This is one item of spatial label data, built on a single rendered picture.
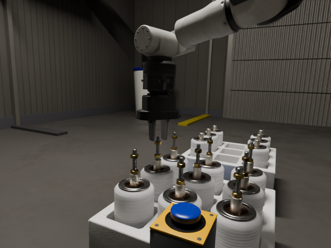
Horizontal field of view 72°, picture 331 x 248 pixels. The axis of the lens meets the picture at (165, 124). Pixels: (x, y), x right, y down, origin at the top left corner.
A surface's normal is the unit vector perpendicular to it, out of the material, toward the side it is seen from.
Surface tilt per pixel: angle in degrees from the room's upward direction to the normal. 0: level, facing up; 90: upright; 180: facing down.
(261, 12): 129
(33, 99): 90
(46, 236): 0
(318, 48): 90
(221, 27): 141
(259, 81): 90
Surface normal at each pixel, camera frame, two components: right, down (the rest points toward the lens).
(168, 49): 0.73, 0.13
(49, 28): 0.90, 0.10
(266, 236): 0.03, -0.99
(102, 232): -0.44, 0.14
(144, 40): -0.68, 0.11
